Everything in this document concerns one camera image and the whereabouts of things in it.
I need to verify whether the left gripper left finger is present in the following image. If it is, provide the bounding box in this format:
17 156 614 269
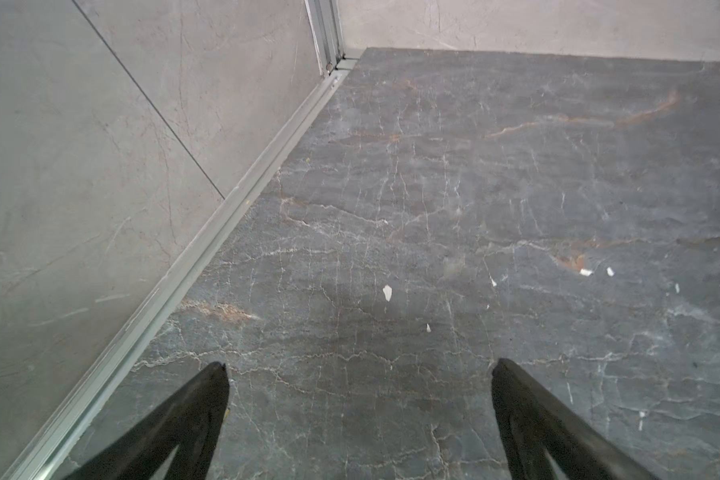
67 362 230 479

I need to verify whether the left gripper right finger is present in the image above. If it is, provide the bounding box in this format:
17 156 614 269
491 358 656 479

